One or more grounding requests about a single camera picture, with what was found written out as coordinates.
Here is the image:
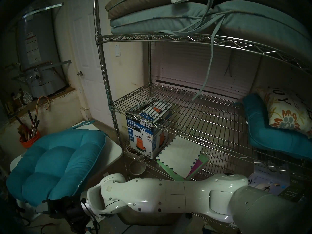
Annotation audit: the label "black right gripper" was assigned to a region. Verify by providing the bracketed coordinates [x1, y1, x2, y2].
[36, 196, 92, 234]

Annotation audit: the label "teal tufted seat cushion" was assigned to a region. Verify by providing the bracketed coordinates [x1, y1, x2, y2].
[6, 121, 109, 207]
[243, 93, 312, 161]

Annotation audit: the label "light blue chair cushion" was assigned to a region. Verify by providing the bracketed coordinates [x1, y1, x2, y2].
[109, 2, 217, 36]
[192, 0, 312, 101]

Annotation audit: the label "taupe chair cushion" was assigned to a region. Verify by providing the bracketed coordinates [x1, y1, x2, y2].
[105, 0, 212, 20]

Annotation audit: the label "orange plastic bucket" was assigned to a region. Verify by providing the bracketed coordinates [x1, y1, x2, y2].
[19, 131, 42, 149]

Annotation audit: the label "white rolling overbed table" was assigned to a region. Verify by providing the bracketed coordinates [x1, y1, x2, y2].
[10, 121, 131, 234]

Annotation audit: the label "clear glass bowl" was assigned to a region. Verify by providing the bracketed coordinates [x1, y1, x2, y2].
[128, 160, 146, 175]

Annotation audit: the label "striped candy cane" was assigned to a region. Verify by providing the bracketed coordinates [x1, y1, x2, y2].
[36, 96, 50, 112]

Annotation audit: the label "utility pump cardboard box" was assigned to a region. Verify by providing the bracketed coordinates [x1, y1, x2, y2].
[126, 99, 172, 159]

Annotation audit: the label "green paper sheet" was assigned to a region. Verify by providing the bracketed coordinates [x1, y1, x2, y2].
[156, 153, 210, 181]

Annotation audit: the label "white zigzag edged paper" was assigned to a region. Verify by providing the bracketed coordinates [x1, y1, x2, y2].
[156, 136, 203, 178]

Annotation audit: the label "pink paper sheet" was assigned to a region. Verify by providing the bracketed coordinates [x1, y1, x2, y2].
[186, 159, 204, 180]

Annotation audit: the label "white panel door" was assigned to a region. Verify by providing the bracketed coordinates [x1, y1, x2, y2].
[69, 0, 115, 128]

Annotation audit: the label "grey water heater tank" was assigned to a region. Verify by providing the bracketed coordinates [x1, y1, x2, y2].
[17, 7, 67, 98]

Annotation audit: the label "white window blinds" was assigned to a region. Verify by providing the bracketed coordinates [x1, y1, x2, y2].
[151, 42, 260, 100]

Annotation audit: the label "floor lamp cardboard box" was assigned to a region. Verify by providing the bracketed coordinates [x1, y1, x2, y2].
[247, 171, 307, 203]

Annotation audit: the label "floral print throw pillow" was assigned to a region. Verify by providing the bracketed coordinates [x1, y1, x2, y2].
[256, 86, 312, 139]

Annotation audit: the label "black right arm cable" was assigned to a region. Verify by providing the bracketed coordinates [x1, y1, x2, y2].
[82, 198, 101, 234]

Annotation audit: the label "metal heater strap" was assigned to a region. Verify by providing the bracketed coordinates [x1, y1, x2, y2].
[13, 60, 72, 78]
[22, 2, 64, 18]

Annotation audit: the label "chrome wire shelving rack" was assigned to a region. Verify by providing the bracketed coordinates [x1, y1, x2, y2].
[92, 0, 312, 226]

